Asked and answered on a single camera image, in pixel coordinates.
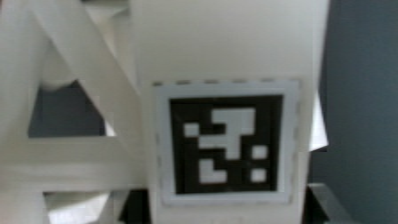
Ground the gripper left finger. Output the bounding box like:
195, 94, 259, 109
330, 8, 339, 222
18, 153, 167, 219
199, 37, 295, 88
110, 189, 151, 224

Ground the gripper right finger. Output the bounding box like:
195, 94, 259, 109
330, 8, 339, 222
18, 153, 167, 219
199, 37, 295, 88
302, 183, 355, 224

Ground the white chair back frame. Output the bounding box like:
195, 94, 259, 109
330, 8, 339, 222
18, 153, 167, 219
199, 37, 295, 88
0, 0, 330, 224

